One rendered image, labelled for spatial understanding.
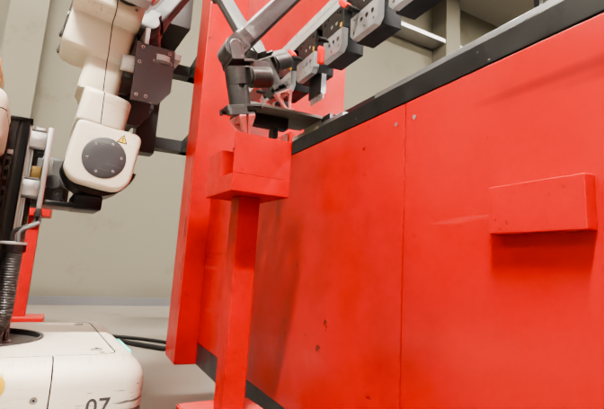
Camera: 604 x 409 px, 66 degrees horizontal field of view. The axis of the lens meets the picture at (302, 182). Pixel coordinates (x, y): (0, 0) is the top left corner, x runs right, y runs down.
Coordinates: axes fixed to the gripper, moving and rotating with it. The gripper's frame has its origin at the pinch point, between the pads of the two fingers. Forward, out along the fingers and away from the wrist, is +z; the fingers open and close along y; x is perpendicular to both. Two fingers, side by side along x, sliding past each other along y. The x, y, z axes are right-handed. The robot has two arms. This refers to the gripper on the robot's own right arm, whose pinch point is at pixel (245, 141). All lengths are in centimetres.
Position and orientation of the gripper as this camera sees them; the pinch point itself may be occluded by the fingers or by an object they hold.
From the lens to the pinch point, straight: 123.7
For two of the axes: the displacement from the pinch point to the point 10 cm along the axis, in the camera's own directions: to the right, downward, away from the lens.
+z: 1.6, 9.9, -0.4
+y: 8.5, -1.1, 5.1
